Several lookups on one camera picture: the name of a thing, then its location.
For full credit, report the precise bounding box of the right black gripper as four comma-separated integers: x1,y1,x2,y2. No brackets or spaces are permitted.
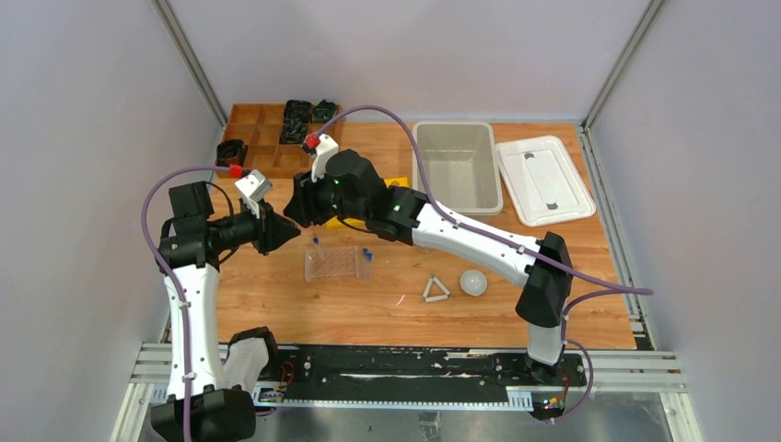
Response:
284,163,369,229

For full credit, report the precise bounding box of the blue capped tube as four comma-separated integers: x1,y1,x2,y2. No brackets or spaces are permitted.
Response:
363,251,373,283
361,248,373,282
313,237,325,262

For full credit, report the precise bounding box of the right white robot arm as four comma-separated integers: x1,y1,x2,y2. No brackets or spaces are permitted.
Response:
284,149,573,385

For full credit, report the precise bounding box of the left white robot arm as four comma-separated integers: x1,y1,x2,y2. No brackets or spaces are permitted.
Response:
150,174,300,441

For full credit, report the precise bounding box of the yellow test tube rack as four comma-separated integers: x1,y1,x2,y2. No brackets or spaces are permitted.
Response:
325,177,409,229

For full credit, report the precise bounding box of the clear plastic tube rack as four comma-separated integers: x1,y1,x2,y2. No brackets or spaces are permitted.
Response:
304,246,362,283

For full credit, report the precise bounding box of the wooden compartment tray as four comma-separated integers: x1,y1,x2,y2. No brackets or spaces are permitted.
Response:
215,99,341,178

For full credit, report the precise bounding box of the grey plastic bin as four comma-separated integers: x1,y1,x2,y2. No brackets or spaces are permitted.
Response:
412,121,504,221

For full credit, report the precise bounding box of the white clay triangle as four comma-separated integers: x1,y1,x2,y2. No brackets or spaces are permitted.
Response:
422,276,450,303

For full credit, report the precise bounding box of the white porcelain dish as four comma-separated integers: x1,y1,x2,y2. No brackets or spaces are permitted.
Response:
460,270,488,297

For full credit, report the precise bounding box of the white plastic bin lid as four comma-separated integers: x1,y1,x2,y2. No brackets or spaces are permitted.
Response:
495,135,596,227

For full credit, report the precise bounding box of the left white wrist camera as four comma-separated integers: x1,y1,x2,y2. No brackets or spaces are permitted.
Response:
234,169,273,219

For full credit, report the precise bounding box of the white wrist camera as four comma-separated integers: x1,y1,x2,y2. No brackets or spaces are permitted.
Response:
234,169,273,219
307,134,340,182

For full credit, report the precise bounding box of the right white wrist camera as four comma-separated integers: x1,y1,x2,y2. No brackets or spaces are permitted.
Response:
307,134,340,182

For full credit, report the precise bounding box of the black cable bundle lower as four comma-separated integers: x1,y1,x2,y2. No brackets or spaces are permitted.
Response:
279,119,309,145

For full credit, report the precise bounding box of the black cable bundle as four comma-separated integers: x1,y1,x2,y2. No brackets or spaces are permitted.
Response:
311,99,340,124
283,99,314,122
279,119,309,145

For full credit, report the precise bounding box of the black cable bundle outside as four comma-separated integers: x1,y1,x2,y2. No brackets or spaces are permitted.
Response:
216,139,249,166

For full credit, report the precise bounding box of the black cable bundle right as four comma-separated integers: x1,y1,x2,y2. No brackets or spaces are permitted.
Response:
311,99,340,124

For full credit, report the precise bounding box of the black cable bundle left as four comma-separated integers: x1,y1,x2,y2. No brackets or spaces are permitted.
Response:
283,99,314,122

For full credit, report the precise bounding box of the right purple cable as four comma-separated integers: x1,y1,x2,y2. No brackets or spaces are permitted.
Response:
303,104,655,425

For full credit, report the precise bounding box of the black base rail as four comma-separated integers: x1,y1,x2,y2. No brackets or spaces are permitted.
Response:
251,344,589,419

